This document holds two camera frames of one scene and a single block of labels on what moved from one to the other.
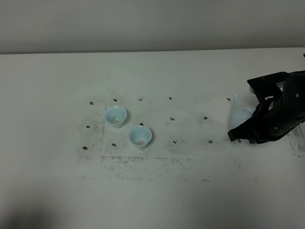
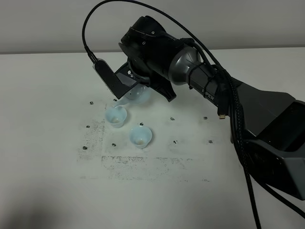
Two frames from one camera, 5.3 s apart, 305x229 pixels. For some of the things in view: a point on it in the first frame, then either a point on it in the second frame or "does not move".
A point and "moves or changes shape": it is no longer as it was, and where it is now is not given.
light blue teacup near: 140,136 does not move
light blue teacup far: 116,115 does not move
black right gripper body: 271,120 → 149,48
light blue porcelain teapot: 238,115 moves or changes shape
